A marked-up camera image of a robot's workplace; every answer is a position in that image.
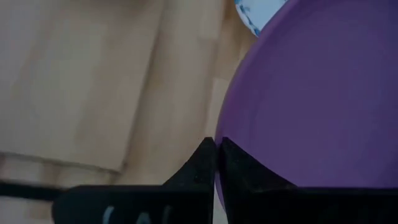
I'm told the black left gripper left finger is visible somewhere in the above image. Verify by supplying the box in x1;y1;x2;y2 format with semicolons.
52;136;218;224

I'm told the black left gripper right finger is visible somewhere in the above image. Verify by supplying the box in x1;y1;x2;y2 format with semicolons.
218;136;398;224

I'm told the purple plate with beige underside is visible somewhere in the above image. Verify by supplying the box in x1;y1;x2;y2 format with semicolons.
213;0;398;212

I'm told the blue patterned paper plate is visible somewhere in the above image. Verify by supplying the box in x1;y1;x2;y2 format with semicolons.
233;0;290;37

